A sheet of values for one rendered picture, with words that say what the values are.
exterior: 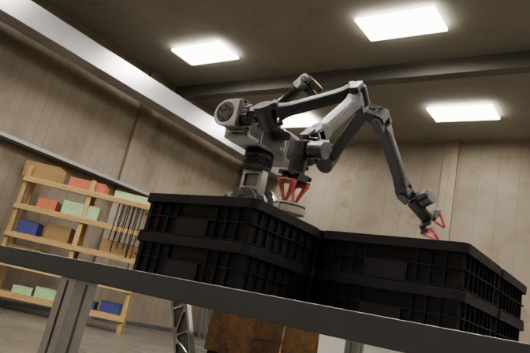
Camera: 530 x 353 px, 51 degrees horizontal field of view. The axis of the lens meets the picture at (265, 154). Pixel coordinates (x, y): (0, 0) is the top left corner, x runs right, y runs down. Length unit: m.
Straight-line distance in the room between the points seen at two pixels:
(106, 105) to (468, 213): 7.70
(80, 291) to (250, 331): 6.86
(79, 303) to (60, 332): 0.07
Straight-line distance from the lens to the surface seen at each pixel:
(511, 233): 11.88
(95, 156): 11.22
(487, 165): 12.39
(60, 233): 9.68
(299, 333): 7.58
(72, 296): 1.31
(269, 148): 2.46
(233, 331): 8.24
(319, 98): 2.18
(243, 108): 2.27
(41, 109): 10.62
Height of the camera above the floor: 0.66
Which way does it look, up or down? 17 degrees up
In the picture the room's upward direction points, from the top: 13 degrees clockwise
